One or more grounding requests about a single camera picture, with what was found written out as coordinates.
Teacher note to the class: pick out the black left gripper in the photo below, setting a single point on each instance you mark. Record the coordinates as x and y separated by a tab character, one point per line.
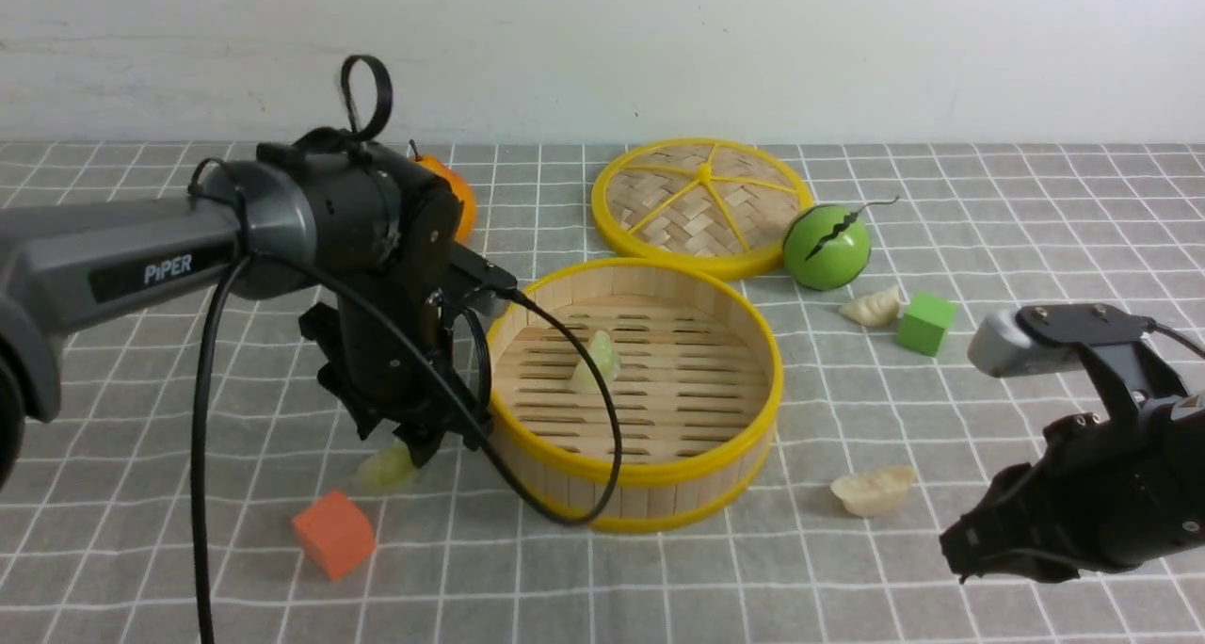
380	382

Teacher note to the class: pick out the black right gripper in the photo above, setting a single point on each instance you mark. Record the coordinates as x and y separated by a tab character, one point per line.
1110	493

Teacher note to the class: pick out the green dumpling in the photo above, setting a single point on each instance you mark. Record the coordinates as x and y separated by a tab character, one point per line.
386	472
605	357

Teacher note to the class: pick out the white dumpling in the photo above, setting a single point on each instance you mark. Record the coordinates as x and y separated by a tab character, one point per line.
875	493
875	310

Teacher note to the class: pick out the green toy watermelon ball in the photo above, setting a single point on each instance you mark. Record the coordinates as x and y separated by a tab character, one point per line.
827	246

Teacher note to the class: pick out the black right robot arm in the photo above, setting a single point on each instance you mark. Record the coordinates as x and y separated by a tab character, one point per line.
1108	494

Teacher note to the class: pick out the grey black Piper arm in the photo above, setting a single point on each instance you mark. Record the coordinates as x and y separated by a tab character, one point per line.
373	220

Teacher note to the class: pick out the bamboo steamer tray yellow rim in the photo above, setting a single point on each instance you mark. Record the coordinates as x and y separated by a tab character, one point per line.
697	395

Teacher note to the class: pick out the woven bamboo steamer lid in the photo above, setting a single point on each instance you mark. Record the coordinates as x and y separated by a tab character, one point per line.
705	204

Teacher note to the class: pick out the orange wooden cube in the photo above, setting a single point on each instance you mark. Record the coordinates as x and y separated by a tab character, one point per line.
335	534

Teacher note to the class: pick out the orange yellow toy pear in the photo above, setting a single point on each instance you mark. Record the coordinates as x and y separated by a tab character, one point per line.
457	184

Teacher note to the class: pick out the grey checked tablecloth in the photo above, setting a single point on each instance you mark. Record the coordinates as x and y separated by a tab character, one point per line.
96	545

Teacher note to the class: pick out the green wooden cube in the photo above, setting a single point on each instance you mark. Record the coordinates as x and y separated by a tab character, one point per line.
924	324

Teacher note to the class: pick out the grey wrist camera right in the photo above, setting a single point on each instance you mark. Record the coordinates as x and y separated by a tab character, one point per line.
1046	339

